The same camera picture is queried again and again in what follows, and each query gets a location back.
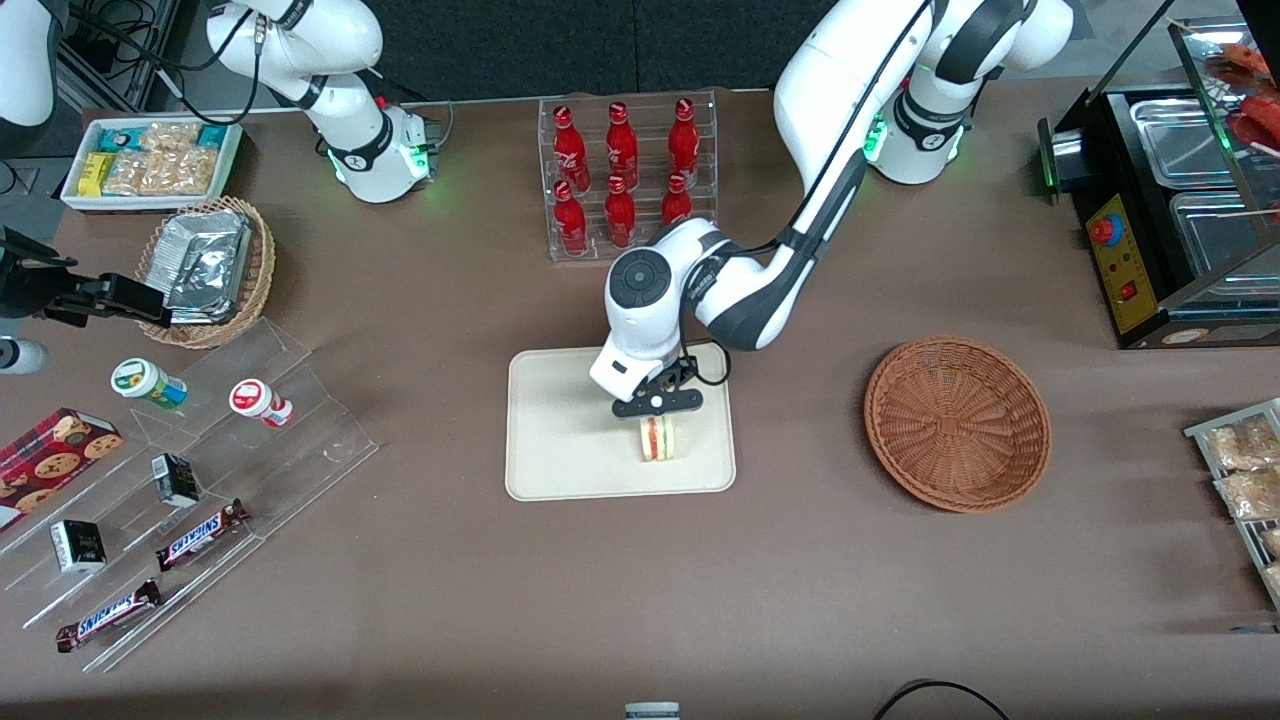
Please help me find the light wicker basket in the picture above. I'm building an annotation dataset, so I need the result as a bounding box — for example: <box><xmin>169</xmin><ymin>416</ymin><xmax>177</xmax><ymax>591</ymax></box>
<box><xmin>136</xmin><ymin>196</ymin><xmax>277</xmax><ymax>350</ymax></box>

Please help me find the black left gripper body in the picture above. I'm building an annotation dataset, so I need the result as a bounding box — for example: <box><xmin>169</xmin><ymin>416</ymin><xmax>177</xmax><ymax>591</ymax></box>
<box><xmin>611</xmin><ymin>356</ymin><xmax>706</xmax><ymax>419</ymax></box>

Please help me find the tray of wrapped pastries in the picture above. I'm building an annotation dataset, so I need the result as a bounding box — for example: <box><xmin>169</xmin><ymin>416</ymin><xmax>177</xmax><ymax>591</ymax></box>
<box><xmin>1184</xmin><ymin>397</ymin><xmax>1280</xmax><ymax>613</ymax></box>

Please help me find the red cola bottle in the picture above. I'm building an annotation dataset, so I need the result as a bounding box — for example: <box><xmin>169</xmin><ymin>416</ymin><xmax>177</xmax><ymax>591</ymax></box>
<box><xmin>604</xmin><ymin>101</ymin><xmax>641</xmax><ymax>191</ymax></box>
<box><xmin>667</xmin><ymin>97</ymin><xmax>702</xmax><ymax>187</ymax></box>
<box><xmin>552</xmin><ymin>105</ymin><xmax>592</xmax><ymax>194</ymax></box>
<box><xmin>552</xmin><ymin>180</ymin><xmax>590</xmax><ymax>257</ymax></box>
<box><xmin>660</xmin><ymin>172</ymin><xmax>694</xmax><ymax>230</ymax></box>
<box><xmin>603</xmin><ymin>175</ymin><xmax>638</xmax><ymax>250</ymax></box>

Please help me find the white snack bin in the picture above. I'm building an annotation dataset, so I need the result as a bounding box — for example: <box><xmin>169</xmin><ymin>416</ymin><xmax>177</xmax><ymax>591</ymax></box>
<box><xmin>60</xmin><ymin>117</ymin><xmax>244</xmax><ymax>214</ymax></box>

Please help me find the triangle sandwich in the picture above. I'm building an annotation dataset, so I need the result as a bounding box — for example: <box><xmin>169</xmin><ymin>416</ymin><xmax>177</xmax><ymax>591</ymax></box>
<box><xmin>639</xmin><ymin>414</ymin><xmax>678</xmax><ymax>464</ymax></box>

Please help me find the Snickers bar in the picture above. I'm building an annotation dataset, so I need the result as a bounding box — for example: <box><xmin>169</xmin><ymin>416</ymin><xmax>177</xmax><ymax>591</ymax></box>
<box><xmin>55</xmin><ymin>578</ymin><xmax>164</xmax><ymax>654</ymax></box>
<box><xmin>155</xmin><ymin>498</ymin><xmax>250</xmax><ymax>573</ymax></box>

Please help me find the small black carton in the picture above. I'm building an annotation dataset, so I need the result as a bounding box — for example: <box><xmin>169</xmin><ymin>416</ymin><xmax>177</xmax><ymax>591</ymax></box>
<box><xmin>151</xmin><ymin>453</ymin><xmax>202</xmax><ymax>509</ymax></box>
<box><xmin>50</xmin><ymin>519</ymin><xmax>108</xmax><ymax>574</ymax></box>

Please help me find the green lid yogurt cup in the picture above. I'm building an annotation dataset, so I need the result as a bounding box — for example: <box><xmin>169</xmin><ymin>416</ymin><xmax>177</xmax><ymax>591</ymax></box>
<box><xmin>110</xmin><ymin>357</ymin><xmax>189</xmax><ymax>412</ymax></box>

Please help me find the clear acrylic bottle rack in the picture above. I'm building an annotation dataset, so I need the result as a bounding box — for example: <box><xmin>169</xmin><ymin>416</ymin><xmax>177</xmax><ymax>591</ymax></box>
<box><xmin>538</xmin><ymin>89</ymin><xmax>720</xmax><ymax>263</ymax></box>

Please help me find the clear bag of crackers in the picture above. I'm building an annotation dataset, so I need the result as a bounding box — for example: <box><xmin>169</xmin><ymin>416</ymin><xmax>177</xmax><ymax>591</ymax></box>
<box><xmin>139</xmin><ymin>121</ymin><xmax>202</xmax><ymax>154</ymax></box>
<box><xmin>103</xmin><ymin>149</ymin><xmax>218</xmax><ymax>197</ymax></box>

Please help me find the red lid yogurt cup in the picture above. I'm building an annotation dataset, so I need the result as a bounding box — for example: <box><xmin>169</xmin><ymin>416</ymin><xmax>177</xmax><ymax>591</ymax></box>
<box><xmin>228</xmin><ymin>378</ymin><xmax>295</xmax><ymax>430</ymax></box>

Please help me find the black cable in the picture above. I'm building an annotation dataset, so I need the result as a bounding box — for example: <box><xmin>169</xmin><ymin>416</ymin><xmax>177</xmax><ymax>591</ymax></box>
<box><xmin>872</xmin><ymin>679</ymin><xmax>1013</xmax><ymax>720</ymax></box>

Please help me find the silver foil package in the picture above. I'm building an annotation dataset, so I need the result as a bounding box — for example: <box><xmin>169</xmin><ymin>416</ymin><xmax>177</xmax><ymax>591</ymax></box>
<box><xmin>162</xmin><ymin>209</ymin><xmax>252</xmax><ymax>324</ymax></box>

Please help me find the cream plastic tray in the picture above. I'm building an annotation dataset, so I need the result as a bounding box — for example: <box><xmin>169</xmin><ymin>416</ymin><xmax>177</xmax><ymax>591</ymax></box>
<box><xmin>505</xmin><ymin>340</ymin><xmax>738</xmax><ymax>503</ymax></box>

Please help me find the clear bag of pastry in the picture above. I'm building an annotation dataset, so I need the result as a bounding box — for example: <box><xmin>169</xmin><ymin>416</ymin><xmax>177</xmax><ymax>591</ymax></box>
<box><xmin>1213</xmin><ymin>467</ymin><xmax>1280</xmax><ymax>522</ymax></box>
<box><xmin>1203</xmin><ymin>414</ymin><xmax>1280</xmax><ymax>472</ymax></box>

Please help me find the brown wicker basket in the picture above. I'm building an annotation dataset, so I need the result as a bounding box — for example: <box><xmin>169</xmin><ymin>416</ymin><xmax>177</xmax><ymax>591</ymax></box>
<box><xmin>863</xmin><ymin>335</ymin><xmax>1053</xmax><ymax>515</ymax></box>

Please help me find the black hot food display case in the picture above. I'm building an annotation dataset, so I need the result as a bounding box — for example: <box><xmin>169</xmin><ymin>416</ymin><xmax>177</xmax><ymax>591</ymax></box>
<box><xmin>1037</xmin><ymin>15</ymin><xmax>1280</xmax><ymax>351</ymax></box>

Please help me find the clear acrylic stepped shelf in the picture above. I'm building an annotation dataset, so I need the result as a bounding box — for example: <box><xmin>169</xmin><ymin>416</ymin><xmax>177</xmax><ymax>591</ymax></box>
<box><xmin>0</xmin><ymin>317</ymin><xmax>380</xmax><ymax>674</ymax></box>

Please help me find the steel food pan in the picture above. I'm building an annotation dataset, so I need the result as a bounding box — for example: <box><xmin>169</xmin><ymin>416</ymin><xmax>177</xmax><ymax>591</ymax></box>
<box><xmin>1130</xmin><ymin>97</ymin><xmax>1253</xmax><ymax>188</ymax></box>
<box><xmin>1168</xmin><ymin>189</ymin><xmax>1280</xmax><ymax>303</ymax></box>

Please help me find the red cookie box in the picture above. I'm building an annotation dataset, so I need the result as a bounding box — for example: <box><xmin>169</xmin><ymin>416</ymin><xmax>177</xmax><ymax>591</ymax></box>
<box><xmin>0</xmin><ymin>407</ymin><xmax>124</xmax><ymax>533</ymax></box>

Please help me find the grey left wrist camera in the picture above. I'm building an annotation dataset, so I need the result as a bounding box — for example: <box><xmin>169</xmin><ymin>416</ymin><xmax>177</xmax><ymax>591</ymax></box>
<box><xmin>588</xmin><ymin>344</ymin><xmax>653</xmax><ymax>404</ymax></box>

